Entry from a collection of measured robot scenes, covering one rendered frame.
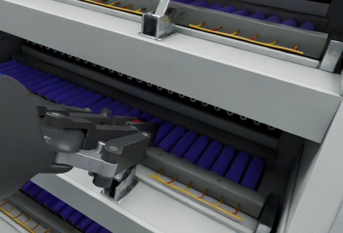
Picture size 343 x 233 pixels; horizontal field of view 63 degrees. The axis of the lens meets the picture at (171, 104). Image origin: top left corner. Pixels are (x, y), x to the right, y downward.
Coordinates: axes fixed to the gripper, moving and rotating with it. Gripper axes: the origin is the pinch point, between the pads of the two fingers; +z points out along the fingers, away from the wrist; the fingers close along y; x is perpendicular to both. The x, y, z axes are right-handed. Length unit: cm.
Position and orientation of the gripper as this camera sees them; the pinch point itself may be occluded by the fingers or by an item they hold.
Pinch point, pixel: (133, 132)
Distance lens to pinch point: 32.7
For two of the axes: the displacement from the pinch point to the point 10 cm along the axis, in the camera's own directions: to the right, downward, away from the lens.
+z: 3.7, 0.8, 9.2
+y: 8.7, 3.2, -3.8
